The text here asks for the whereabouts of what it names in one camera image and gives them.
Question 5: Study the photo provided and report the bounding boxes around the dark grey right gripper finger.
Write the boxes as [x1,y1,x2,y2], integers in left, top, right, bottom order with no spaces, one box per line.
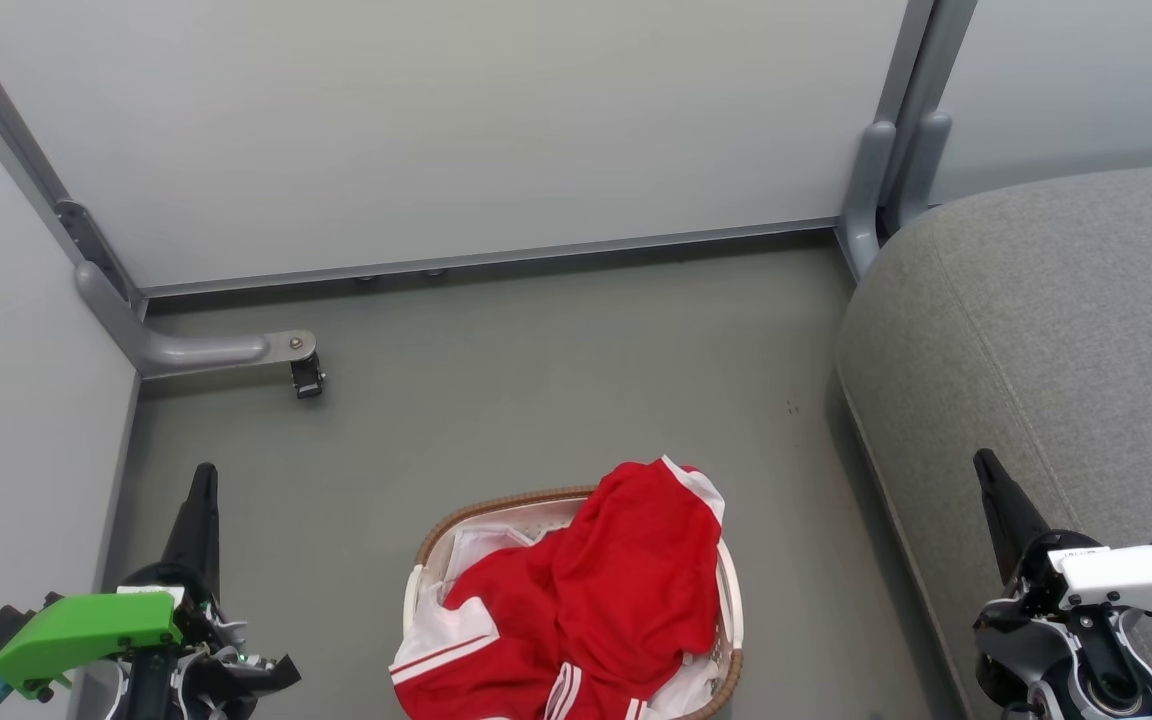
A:
[972,449,1052,586]

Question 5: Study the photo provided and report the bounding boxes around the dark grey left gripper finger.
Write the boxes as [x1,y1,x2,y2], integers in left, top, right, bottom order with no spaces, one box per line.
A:
[158,462,222,601]

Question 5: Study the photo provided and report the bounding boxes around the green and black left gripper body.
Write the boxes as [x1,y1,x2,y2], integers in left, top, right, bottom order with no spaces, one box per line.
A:
[0,563,302,703]

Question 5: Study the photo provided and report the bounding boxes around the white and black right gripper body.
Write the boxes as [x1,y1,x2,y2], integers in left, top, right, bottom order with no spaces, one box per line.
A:
[1008,528,1152,643]

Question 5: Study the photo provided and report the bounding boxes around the red and white sports jersey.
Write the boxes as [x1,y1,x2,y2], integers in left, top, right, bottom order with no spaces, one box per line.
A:
[389,456,727,720]

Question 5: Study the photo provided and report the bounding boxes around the grey fabric sofa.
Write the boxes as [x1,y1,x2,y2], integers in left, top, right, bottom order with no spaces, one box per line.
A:
[834,162,1152,720]

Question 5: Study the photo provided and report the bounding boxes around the white cloth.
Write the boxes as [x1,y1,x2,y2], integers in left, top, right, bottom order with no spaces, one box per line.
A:
[421,522,562,603]

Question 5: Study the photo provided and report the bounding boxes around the grey metal partition foot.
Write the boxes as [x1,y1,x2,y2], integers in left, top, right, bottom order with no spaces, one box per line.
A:
[76,262,319,379]

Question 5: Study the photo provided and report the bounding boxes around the white laundry basket brown rim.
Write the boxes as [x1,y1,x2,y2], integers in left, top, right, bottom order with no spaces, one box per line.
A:
[401,486,745,720]

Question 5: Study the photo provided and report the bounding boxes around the grey double partition post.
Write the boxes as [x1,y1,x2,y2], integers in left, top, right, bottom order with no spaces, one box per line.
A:
[834,0,979,283]

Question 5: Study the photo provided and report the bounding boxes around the grey metal partition rail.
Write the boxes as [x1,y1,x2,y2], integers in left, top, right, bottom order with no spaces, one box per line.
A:
[141,218,842,299]

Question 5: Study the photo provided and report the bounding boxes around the grey metal partition post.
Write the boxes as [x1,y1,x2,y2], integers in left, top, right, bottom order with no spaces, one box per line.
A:
[0,0,149,323]

